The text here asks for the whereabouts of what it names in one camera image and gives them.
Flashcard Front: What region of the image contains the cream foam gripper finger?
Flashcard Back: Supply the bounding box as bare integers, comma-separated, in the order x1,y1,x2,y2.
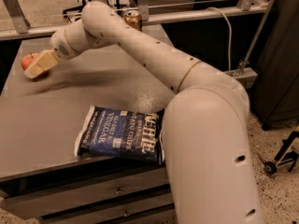
34,49,60,72

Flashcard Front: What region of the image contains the red apple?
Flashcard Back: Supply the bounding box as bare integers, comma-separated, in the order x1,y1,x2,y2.
21,53,47,78

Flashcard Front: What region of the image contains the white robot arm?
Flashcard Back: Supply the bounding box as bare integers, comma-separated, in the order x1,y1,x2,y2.
24,1,264,224

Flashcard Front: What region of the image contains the gold soda can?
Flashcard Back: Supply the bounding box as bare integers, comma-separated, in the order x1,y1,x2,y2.
124,10,142,31

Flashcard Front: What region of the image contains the blue potato chips bag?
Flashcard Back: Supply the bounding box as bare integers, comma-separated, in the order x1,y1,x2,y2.
74,105,164,165

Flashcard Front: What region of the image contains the grey drawer cabinet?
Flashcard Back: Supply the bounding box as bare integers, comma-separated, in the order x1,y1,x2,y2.
0,38,174,224

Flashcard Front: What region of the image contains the dark grey cabinet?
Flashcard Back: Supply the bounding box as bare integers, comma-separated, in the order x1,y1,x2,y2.
251,0,299,130

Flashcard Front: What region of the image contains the black wheeled cart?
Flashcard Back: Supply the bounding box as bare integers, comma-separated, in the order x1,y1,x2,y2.
258,130,299,174

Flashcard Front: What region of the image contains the metal rail frame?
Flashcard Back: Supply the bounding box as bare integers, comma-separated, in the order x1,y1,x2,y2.
0,0,283,89

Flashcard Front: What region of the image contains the white cable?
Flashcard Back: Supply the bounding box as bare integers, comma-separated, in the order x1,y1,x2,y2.
206,7,233,75

